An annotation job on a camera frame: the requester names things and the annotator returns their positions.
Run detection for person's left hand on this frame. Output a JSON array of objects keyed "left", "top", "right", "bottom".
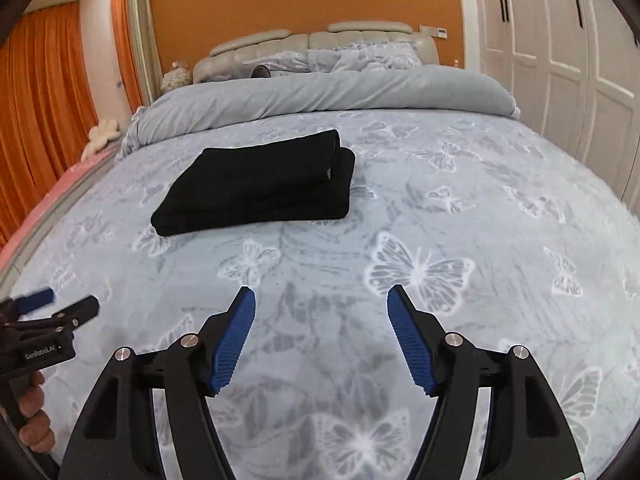
[{"left": 15, "top": 370, "right": 55, "bottom": 456}]

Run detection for wide orange curtain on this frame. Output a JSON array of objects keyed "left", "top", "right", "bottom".
[{"left": 0, "top": 0, "right": 98, "bottom": 251}]

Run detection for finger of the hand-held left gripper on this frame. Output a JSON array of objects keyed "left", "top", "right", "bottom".
[
  {"left": 12, "top": 287, "right": 55, "bottom": 313},
  {"left": 27, "top": 296, "right": 100, "bottom": 335}
]

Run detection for grey duvet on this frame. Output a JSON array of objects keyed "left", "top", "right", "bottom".
[{"left": 117, "top": 66, "right": 522, "bottom": 161}]

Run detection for white flower plush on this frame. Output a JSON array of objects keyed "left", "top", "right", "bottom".
[{"left": 82, "top": 120, "right": 121, "bottom": 161}]

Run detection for white wardrobe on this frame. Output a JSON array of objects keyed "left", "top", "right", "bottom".
[{"left": 467, "top": 0, "right": 640, "bottom": 201}]

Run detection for narrow orange curtain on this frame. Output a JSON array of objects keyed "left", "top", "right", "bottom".
[{"left": 110, "top": 0, "right": 143, "bottom": 113}]

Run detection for pink blanket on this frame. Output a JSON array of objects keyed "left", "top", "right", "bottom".
[{"left": 0, "top": 150, "right": 118, "bottom": 261}]

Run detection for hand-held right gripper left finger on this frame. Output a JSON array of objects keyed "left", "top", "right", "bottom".
[{"left": 62, "top": 285, "right": 257, "bottom": 480}]

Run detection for white decorative bouquet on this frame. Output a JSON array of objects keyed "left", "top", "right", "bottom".
[{"left": 161, "top": 61, "right": 193, "bottom": 93}]

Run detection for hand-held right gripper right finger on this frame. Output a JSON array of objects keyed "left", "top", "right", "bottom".
[{"left": 386, "top": 284, "right": 583, "bottom": 480}]

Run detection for butterfly print bed sheet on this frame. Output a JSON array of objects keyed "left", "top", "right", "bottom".
[{"left": 0, "top": 107, "right": 640, "bottom": 480}]

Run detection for beige padded headboard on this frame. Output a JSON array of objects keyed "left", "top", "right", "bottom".
[{"left": 192, "top": 21, "right": 441, "bottom": 86}]

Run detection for butterfly print pillow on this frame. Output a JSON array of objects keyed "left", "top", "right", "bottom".
[
  {"left": 307, "top": 41, "right": 425, "bottom": 73},
  {"left": 250, "top": 52, "right": 313, "bottom": 80}
]

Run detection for black pants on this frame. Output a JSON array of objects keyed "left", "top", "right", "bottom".
[{"left": 150, "top": 129, "right": 357, "bottom": 237}]

